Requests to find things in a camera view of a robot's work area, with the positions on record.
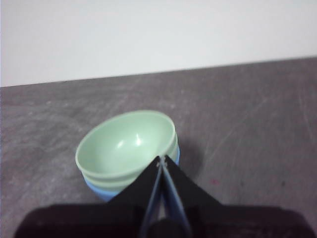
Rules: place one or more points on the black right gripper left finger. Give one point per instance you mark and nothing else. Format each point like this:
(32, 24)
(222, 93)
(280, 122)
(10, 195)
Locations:
(141, 191)

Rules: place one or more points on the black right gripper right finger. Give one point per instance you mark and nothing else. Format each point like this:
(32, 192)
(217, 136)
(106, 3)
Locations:
(184, 188)

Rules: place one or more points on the green ribbed bowl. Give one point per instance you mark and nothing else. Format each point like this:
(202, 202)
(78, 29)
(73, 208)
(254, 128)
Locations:
(123, 146)
(109, 183)

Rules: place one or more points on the blue ribbed bowl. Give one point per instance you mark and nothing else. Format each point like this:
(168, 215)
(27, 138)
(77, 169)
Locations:
(104, 193)

